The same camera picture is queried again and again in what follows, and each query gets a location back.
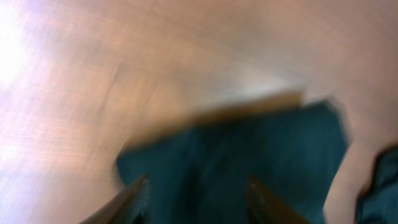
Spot pile of black clothes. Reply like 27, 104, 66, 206
356, 145, 397, 224

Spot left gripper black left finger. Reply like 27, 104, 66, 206
81, 174, 149, 224

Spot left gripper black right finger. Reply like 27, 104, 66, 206
245, 176, 309, 224

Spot black shorts with patterned waistband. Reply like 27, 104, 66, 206
116, 102, 347, 223

